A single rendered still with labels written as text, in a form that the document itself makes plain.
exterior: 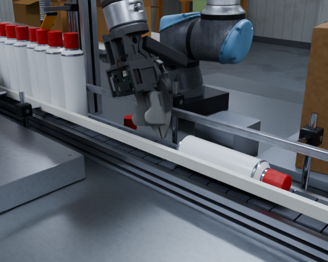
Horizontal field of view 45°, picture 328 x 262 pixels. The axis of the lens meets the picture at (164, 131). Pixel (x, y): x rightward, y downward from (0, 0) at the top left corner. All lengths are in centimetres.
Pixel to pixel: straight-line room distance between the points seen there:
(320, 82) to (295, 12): 730
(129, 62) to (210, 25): 40
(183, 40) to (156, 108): 40
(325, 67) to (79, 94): 53
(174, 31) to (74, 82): 33
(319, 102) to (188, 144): 25
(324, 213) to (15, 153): 56
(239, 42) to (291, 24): 706
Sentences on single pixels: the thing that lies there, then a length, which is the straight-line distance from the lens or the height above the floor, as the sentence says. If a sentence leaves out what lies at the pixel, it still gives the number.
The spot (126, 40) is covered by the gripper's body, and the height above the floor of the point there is 110.
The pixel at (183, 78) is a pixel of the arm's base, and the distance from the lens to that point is 113.
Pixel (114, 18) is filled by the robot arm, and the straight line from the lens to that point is 72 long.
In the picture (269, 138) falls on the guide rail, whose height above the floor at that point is 96.
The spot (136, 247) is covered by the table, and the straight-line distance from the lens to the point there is 60.
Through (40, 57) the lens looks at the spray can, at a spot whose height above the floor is 102.
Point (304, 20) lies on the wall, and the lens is 794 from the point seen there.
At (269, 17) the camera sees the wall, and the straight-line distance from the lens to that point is 838.
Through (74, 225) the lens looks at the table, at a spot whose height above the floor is 83.
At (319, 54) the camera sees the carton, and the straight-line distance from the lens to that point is 75.
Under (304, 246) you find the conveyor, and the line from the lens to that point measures 59.
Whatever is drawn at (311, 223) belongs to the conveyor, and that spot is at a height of 88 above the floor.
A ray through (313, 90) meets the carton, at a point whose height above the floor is 101.
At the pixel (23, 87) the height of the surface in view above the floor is 93.
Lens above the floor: 120
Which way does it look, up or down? 21 degrees down
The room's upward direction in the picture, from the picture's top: straight up
